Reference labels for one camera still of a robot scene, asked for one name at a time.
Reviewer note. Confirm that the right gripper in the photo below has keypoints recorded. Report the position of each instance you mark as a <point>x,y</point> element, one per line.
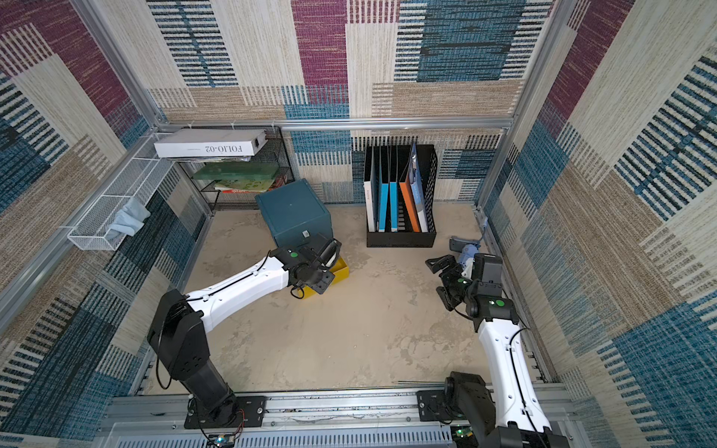
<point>448,274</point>

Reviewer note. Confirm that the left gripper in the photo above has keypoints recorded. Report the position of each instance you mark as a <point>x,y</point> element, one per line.
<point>322,286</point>

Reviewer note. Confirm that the yellow bottom drawer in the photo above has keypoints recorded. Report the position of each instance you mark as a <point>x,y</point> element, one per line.
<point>341,272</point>

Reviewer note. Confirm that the teal drawer cabinet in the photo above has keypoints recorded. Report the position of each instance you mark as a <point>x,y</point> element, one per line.
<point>293,213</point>

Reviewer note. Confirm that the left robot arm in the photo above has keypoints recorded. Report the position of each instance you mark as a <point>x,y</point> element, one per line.
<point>179,330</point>

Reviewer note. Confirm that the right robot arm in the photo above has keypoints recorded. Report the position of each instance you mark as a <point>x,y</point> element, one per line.
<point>509,414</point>

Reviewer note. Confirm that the blue white stapler device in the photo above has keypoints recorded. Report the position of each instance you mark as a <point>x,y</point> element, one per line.
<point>467,248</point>

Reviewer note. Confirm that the teal folder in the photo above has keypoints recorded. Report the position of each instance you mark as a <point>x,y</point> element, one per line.
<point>387,189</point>

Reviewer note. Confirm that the black mesh file organizer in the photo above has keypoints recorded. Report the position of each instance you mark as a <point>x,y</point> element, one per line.
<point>419,165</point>

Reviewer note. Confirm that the orange folder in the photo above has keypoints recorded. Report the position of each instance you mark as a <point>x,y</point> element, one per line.
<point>408,199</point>

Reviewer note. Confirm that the green book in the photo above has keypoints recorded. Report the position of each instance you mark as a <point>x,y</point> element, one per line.
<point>236,170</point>

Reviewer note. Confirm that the white FOLIO box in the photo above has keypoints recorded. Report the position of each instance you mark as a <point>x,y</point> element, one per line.
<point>208,143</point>

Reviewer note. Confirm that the light blue cloth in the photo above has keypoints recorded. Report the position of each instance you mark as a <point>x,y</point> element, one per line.
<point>129,220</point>

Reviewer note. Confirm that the black wire shelf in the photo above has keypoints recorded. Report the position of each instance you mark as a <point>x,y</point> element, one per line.
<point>275,151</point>

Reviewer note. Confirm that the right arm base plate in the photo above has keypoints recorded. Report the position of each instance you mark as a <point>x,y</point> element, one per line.
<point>433,407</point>

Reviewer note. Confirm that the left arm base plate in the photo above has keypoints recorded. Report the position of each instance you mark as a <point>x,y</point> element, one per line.
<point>235,412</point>

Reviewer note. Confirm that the white wire basket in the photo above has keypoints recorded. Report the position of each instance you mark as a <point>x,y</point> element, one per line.
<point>139,179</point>

